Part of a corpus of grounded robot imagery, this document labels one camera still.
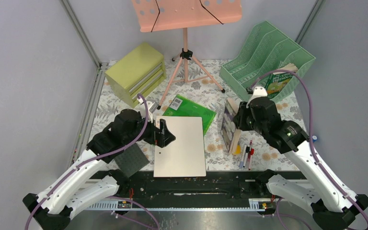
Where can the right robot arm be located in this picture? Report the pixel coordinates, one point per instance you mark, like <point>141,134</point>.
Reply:
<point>331,203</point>

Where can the red marker pen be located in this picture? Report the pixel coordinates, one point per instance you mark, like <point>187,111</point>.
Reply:
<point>251,152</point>

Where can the floral tablecloth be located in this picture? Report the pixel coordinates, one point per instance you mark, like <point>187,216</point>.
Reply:
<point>204,92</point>

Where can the blue white marker pen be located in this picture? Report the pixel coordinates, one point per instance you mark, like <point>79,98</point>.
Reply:
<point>243,152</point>

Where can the pink music stand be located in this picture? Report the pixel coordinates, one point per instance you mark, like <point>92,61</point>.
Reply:
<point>161,15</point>

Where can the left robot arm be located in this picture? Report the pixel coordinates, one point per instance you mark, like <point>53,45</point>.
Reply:
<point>55,207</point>

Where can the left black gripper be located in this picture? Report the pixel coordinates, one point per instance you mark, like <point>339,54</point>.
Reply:
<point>162,137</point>

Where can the yellow eraser block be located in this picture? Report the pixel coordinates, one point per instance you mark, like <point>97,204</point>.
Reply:
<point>237,150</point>

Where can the purple puzzle book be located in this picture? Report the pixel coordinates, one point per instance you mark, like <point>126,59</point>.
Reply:
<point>229,131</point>

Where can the dark grey studded plate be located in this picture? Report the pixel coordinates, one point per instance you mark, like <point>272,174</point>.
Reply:
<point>131,160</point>

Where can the black pen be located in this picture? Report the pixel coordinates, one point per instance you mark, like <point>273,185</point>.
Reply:
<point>246,156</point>

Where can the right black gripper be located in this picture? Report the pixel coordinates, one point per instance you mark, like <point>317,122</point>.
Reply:
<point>239,119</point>

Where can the green puzzle book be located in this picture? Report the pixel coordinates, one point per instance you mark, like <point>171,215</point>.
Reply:
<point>279,85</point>

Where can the green file organizer rack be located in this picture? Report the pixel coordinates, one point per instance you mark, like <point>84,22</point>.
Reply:
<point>265,49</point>

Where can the yellow-green drawer cabinet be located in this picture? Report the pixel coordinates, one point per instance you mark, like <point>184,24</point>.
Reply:
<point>139,72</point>

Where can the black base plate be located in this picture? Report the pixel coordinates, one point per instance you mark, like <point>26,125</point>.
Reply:
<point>218,189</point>

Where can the green transparent folder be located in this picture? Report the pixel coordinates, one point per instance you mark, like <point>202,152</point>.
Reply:
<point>181,106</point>

